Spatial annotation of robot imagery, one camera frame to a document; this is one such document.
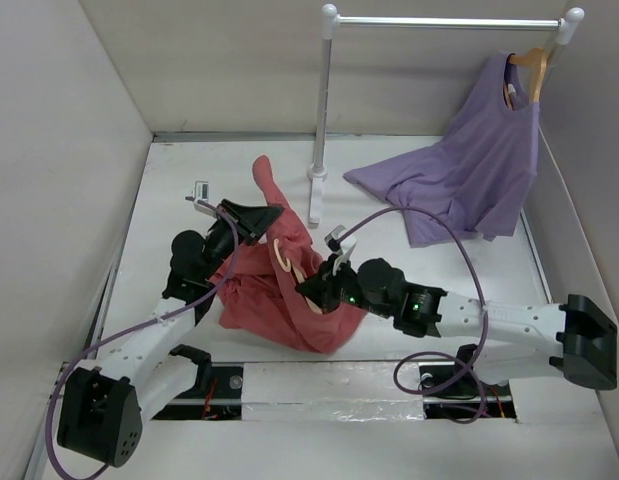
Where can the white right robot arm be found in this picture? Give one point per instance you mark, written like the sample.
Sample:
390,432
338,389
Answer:
574,339

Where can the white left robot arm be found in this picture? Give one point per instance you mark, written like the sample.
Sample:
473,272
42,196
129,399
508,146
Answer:
104,408

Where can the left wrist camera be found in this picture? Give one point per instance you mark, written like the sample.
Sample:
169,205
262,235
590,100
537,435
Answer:
199,198

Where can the red t shirt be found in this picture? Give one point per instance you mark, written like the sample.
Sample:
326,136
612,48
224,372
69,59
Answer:
260,298

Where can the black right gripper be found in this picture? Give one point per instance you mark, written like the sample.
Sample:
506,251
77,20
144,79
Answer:
322,290

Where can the light wooden hanger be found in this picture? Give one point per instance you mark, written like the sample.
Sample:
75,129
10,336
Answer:
288,267

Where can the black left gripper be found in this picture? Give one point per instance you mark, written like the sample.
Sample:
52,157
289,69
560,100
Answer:
251,220

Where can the white metal clothes rack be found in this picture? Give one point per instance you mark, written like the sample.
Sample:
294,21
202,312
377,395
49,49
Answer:
563,28

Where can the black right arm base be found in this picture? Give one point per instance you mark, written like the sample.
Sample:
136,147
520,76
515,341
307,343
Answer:
460,401

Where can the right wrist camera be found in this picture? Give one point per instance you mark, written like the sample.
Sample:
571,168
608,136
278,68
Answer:
341,246

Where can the orange wooden hanger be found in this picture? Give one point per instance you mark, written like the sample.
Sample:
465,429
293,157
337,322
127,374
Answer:
535,60

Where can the purple t shirt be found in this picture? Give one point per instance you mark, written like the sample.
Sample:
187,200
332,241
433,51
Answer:
476,178

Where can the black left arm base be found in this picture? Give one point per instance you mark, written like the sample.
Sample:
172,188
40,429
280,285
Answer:
216,394

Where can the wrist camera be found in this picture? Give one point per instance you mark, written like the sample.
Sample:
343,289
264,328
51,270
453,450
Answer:
341,246
199,198

